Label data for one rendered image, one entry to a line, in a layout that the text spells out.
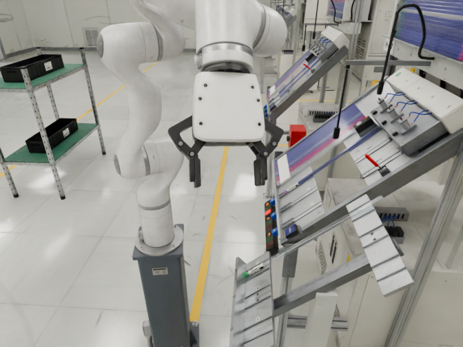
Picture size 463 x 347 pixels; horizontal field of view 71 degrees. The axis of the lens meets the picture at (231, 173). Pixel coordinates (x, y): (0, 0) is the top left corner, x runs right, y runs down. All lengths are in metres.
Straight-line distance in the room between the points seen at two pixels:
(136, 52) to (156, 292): 0.94
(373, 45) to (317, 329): 1.94
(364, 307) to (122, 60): 1.32
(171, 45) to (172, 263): 0.80
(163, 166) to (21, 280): 1.57
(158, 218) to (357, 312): 0.94
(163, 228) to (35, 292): 1.27
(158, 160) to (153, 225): 0.26
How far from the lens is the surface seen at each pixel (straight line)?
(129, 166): 1.08
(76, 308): 2.17
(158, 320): 1.58
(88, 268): 2.37
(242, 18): 0.50
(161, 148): 1.11
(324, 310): 1.07
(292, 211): 1.39
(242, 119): 0.46
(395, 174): 1.19
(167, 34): 0.91
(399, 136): 1.25
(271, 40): 0.55
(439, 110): 1.22
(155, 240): 1.28
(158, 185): 1.17
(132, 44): 0.90
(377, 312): 1.64
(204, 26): 0.50
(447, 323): 1.80
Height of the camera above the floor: 1.57
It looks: 29 degrees down
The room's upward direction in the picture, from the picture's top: straight up
